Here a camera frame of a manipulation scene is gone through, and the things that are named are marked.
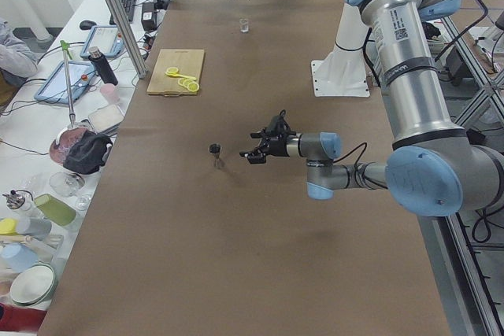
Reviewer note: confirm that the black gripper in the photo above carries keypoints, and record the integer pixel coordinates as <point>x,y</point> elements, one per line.
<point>278,146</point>

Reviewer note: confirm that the small clear glass cup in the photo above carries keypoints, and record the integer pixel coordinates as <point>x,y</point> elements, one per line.
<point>244,25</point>

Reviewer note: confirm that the steel jigger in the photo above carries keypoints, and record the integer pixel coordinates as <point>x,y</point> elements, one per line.
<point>215,151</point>

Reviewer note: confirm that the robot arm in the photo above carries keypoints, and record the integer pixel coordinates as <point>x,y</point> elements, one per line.
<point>433,170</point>

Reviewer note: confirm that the pink plastic cup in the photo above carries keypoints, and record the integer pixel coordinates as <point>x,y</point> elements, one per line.
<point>109,93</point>

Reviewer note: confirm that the green plastic cup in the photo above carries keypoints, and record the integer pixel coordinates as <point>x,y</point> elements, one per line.
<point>55,209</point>

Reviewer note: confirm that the light blue cup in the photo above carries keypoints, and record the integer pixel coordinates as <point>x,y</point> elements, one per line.
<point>19,257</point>

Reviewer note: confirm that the end lemon slice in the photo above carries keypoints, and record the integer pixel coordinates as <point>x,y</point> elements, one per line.
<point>193,86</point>

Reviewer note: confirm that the wooden cutting board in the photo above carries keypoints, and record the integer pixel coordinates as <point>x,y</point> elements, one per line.
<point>188,61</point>

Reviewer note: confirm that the middle lemon slice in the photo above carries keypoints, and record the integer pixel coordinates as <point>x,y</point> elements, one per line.
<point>183,82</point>

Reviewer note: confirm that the black power adapter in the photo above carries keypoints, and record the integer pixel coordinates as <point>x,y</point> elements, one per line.
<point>149,16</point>

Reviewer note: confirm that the black keyboard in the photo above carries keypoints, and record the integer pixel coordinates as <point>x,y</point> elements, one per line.
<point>125,3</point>

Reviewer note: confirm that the blue teach pendant far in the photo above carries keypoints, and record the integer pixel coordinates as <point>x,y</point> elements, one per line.
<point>108,39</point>

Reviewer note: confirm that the blue teach pendant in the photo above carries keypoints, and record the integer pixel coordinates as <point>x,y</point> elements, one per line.
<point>108,39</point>
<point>54,89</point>

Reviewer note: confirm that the white tray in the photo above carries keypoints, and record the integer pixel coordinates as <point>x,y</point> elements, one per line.
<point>106,120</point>

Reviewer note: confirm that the black computer mouse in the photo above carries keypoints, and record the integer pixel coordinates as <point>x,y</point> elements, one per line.
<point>86,25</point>

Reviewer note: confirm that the black water bottle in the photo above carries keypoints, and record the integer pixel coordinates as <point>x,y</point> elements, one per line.
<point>102,66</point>

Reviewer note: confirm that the black cloth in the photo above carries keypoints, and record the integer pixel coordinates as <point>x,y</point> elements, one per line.
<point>88,154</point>

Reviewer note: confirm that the metal rod green tip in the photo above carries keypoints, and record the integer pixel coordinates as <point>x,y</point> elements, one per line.
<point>66,58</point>

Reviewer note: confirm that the pink plate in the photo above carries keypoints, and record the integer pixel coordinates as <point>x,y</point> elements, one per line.
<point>65,140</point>

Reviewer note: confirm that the wine glass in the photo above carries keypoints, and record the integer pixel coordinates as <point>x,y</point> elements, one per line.
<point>66,184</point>

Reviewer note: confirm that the blue teach pendant near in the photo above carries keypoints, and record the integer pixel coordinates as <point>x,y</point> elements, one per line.
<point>54,89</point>

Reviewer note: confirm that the seated person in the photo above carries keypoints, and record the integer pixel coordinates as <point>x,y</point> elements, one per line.
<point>18,63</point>

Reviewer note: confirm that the white green-rimmed bowl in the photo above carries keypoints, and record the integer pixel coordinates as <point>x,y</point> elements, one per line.
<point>34,286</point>

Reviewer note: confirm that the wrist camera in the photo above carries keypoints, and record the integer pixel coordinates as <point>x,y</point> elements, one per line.
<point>278,125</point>

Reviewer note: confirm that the white camera mast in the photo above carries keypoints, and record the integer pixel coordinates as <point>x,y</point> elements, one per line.
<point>342,73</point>

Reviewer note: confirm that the aluminium frame post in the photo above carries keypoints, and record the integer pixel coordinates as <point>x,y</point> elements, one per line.
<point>119,15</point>

